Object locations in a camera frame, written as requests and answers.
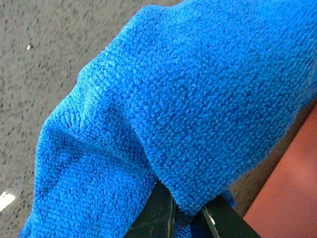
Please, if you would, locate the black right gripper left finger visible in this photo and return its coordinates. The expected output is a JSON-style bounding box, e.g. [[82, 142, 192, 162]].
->
[[124, 182, 175, 238]]

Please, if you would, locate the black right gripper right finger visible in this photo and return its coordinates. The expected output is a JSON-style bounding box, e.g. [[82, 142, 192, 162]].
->
[[190, 195, 260, 238]]

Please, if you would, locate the blue microfiber cloth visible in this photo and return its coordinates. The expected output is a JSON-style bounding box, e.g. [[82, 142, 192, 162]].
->
[[20, 0, 317, 238]]

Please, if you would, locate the pink plastic bin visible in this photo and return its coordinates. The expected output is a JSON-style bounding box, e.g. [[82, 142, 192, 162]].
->
[[244, 100, 317, 238]]

